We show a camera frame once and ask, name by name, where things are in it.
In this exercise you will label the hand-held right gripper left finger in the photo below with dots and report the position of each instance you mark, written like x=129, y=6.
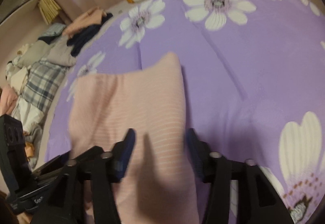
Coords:
x=127, y=152

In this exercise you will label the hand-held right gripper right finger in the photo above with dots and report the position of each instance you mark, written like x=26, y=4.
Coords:
x=196, y=152

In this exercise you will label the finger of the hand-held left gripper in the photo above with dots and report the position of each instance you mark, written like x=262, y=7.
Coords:
x=53, y=163

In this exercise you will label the pink knit sweater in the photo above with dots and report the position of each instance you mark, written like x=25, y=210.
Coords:
x=127, y=102

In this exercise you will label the orange cloth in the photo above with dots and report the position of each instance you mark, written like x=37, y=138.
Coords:
x=29, y=150

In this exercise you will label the pink cloth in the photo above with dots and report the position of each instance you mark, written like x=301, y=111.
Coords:
x=7, y=99

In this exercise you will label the plaid quilt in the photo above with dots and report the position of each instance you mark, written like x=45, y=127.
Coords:
x=43, y=81

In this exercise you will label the cream cloth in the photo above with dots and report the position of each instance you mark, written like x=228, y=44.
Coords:
x=19, y=79

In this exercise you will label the purple floral bedsheet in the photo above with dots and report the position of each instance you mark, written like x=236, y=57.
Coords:
x=241, y=61

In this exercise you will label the grey cloth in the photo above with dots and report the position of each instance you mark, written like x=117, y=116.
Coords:
x=58, y=53

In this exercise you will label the navy garment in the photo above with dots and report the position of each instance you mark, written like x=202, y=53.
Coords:
x=81, y=41

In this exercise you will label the blue checked cloth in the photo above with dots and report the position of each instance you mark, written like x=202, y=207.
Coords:
x=54, y=29

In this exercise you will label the peach folded garment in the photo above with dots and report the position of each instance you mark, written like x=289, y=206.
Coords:
x=83, y=22

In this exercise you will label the yellow tassel fringe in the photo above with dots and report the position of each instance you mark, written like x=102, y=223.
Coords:
x=49, y=6

